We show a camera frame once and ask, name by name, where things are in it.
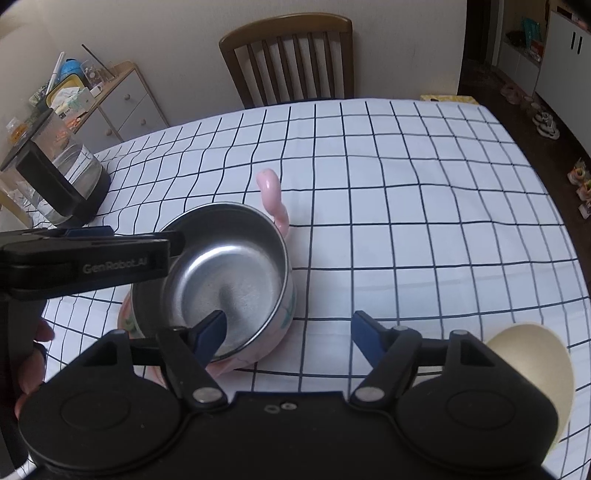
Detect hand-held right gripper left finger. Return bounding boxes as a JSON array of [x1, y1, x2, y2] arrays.
[[107, 310, 228, 411]]

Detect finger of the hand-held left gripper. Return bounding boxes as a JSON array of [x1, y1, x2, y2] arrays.
[[27, 224, 116, 239], [137, 230, 187, 259]]

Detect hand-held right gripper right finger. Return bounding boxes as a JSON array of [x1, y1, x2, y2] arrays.
[[351, 310, 490, 409]]

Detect pink bowl with steel insert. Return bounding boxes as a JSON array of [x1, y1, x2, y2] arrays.
[[117, 168, 296, 376]]

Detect person's left hand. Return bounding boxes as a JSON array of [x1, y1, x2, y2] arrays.
[[14, 318, 55, 418]]

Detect glass kettle with black base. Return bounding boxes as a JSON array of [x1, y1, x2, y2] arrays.
[[0, 108, 112, 227]]

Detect light wooden chair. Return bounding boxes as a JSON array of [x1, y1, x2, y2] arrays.
[[0, 191, 34, 230]]

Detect grey cabinet with wooden top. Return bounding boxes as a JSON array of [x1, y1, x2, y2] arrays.
[[46, 62, 169, 155]]

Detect white checked tablecloth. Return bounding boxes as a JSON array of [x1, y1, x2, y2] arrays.
[[39, 97, 580, 480]]

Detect yellow tray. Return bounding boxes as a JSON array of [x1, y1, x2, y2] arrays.
[[45, 76, 88, 110]]

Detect clear plastic container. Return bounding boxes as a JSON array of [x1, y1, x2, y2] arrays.
[[81, 60, 113, 88]]

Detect cream bowl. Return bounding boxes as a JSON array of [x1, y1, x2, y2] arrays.
[[487, 323, 575, 455]]

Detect brown wooden chair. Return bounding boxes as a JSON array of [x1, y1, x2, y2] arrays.
[[219, 14, 355, 110]]

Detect colourful toys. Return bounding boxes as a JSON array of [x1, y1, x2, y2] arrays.
[[567, 158, 591, 214]]

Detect grey shoes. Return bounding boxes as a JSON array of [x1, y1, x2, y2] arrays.
[[531, 110, 561, 140]]

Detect pink slippers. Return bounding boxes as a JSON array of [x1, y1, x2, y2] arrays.
[[501, 83, 535, 106]]

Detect white cabinet with black handles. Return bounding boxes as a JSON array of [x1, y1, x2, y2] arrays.
[[536, 9, 591, 121]]

